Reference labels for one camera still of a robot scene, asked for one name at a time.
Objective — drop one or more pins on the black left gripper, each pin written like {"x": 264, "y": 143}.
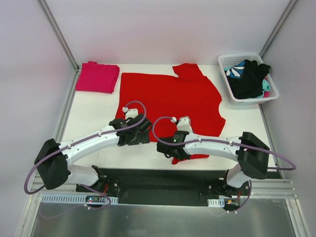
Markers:
{"x": 140, "y": 135}

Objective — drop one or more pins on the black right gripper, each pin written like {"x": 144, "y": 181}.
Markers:
{"x": 165, "y": 150}

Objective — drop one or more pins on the red t shirt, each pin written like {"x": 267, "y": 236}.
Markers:
{"x": 173, "y": 91}

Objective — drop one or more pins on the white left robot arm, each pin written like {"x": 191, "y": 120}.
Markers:
{"x": 56, "y": 162}

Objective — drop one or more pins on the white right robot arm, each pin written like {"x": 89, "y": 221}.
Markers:
{"x": 251, "y": 162}

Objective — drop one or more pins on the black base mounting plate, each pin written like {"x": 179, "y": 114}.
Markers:
{"x": 166, "y": 187}

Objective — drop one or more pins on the folded magenta t shirt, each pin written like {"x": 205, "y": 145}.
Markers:
{"x": 96, "y": 77}

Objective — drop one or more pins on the black t shirt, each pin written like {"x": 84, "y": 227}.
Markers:
{"x": 249, "y": 79}

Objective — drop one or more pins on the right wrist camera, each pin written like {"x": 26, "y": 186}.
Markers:
{"x": 182, "y": 124}

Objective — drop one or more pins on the right white cable duct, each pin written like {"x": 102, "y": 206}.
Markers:
{"x": 216, "y": 202}

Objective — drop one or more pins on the white cable duct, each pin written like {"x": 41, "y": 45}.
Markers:
{"x": 74, "y": 199}
{"x": 216, "y": 202}

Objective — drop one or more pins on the aluminium rail right side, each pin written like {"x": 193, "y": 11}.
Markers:
{"x": 273, "y": 189}

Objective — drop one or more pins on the aluminium rail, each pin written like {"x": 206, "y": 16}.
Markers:
{"x": 38, "y": 184}
{"x": 273, "y": 189}

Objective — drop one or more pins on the aluminium rail left side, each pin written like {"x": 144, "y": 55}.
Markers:
{"x": 38, "y": 184}

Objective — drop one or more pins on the left white cable duct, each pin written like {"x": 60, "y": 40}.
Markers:
{"x": 74, "y": 199}

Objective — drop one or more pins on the right aluminium frame post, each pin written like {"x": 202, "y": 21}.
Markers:
{"x": 278, "y": 26}

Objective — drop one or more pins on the aluminium frame post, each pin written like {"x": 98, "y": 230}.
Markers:
{"x": 278, "y": 26}
{"x": 58, "y": 33}

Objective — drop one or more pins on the left aluminium frame post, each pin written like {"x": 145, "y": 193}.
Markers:
{"x": 58, "y": 33}

